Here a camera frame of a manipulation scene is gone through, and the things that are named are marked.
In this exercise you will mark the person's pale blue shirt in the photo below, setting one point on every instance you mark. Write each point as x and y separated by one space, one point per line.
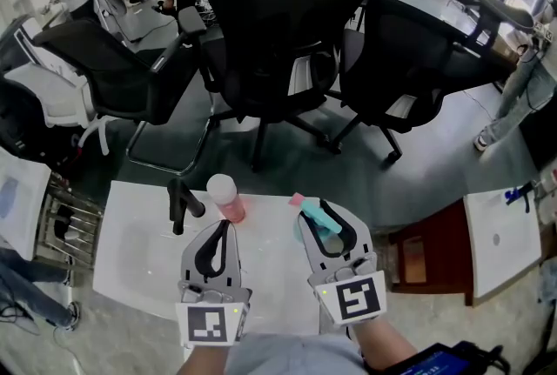
296 358

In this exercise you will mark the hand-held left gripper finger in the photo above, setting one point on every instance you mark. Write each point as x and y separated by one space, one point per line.
190 264
233 264

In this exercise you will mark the slim black faucet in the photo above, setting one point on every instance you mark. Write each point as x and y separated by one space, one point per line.
527 197

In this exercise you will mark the white mesh office chair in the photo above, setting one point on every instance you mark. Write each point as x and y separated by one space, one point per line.
56 99

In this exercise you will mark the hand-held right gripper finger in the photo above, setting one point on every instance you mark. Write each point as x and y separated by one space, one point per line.
312 253
361 238

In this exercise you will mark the orange bottle white cap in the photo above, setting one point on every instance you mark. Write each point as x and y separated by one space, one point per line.
232 208

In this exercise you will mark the black angular sink faucet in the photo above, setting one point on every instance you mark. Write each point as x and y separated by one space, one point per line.
176 208

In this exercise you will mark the black swivel chair curved headrest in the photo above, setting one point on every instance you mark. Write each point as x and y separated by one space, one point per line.
391 60

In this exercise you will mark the person's left forearm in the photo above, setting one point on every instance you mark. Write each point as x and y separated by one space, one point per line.
204 362

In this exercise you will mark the dark appliance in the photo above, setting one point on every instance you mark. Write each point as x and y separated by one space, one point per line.
17 121

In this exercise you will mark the white basin on black stand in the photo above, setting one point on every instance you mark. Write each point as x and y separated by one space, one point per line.
139 260

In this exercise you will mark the black mesh swivel chair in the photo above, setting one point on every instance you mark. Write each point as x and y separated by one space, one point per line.
270 38

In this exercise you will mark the teal spray bottle pink trigger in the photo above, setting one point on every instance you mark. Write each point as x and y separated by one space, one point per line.
324 222

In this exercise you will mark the person's right forearm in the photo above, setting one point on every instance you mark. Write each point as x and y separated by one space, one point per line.
383 343

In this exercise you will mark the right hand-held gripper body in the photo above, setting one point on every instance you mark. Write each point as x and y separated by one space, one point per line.
357 299

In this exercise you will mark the white basin on wooden cabinet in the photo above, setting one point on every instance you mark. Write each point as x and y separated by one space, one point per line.
505 260

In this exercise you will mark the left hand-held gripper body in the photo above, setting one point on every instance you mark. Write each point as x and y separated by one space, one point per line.
209 321

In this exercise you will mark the small white basin metal stand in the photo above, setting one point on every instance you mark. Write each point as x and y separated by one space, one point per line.
26 199

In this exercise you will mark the black cantilever office chair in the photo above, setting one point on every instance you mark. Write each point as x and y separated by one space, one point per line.
109 73

